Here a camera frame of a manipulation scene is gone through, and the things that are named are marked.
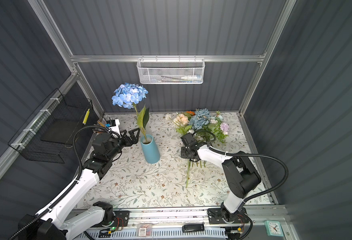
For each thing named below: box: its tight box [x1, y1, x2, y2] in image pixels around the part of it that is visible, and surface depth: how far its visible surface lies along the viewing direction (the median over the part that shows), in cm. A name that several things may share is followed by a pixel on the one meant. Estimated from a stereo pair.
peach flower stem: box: [173, 113, 192, 135], surface depth 112 cm
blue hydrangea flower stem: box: [111, 83, 150, 143], surface depth 67 cm
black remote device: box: [182, 222, 205, 233], surface depth 71 cm
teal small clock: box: [264, 220, 284, 237], surface depth 71 cm
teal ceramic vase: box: [140, 134, 161, 164], surface depth 84 cm
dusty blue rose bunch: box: [189, 108, 210, 130], surface depth 98 cm
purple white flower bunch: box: [203, 111, 230, 144], surface depth 101 cm
